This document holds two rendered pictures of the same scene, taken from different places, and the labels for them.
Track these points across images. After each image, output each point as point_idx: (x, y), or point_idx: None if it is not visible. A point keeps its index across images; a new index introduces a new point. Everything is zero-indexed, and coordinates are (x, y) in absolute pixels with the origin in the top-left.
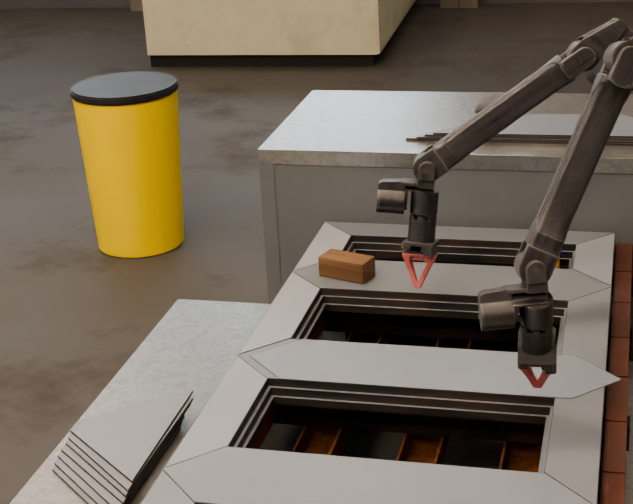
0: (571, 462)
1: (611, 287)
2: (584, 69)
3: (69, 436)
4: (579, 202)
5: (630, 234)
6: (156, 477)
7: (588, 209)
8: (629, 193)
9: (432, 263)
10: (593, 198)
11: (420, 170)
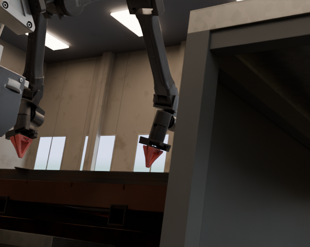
0: None
1: (149, 180)
2: (127, 5)
3: None
4: (26, 55)
5: (266, 178)
6: None
7: (287, 160)
8: (272, 127)
9: (146, 150)
10: (286, 145)
11: None
